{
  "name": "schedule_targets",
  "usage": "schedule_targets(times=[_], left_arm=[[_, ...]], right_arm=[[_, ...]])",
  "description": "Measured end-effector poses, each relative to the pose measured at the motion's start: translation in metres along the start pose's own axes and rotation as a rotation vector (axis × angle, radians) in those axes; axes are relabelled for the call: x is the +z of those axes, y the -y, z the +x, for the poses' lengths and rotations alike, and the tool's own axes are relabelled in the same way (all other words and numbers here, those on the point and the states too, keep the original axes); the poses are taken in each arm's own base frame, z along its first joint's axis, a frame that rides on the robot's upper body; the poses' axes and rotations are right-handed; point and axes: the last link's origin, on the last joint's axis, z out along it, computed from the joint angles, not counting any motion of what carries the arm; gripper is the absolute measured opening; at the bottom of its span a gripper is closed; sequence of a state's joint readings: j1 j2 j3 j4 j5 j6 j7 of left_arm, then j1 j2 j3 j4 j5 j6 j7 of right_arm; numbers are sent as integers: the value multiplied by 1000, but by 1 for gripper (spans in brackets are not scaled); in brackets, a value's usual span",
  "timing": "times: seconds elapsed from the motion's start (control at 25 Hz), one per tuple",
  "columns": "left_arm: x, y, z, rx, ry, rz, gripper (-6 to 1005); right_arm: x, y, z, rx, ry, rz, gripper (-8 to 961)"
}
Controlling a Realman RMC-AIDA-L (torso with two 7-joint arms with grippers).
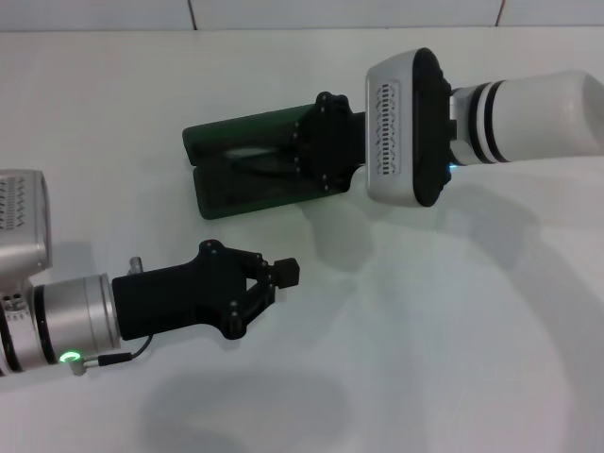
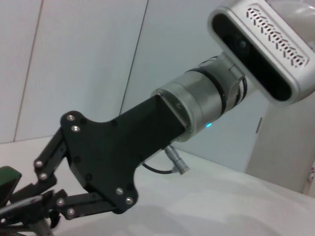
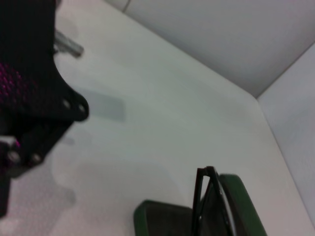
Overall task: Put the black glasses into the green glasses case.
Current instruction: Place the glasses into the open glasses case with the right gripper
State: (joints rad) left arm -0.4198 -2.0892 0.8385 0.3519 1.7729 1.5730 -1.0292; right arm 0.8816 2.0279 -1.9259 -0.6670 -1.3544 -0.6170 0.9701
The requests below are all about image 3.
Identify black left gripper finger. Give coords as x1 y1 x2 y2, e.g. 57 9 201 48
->
0 121 72 219

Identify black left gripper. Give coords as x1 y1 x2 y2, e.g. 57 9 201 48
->
0 0 90 139

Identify left arm gripper cable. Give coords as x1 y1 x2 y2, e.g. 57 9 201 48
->
54 30 85 59

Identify black glasses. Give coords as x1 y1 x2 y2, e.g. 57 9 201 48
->
191 166 237 236

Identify green glasses case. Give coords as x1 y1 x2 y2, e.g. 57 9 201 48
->
133 173 268 236

